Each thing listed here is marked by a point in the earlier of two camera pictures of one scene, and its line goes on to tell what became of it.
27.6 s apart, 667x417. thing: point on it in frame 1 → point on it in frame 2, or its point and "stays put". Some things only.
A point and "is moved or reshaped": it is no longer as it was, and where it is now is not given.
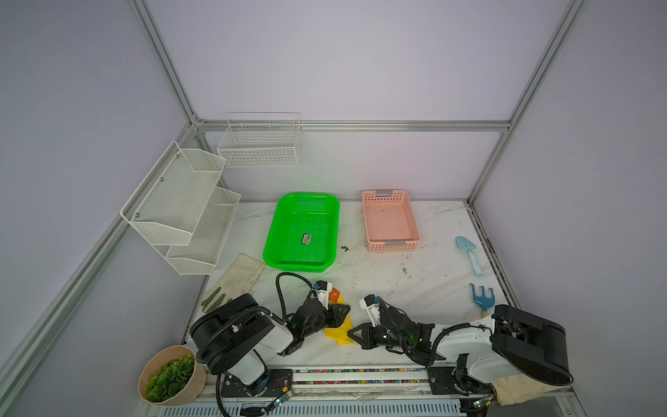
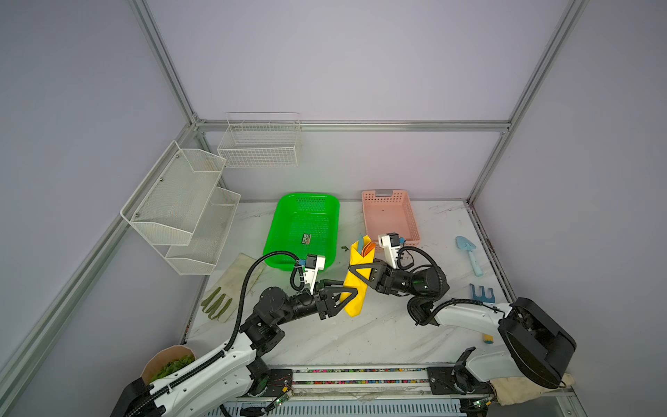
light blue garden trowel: [465, 244] stays put
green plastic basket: [302, 233] stays put
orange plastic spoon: [334, 294] is moved or reshaped
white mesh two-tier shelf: [181, 207] stays put
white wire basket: [260, 139] stays put
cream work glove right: [511, 389] stays put
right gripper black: [366, 341] → [384, 280]
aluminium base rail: [348, 385] stays put
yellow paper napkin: [340, 333] → [355, 307]
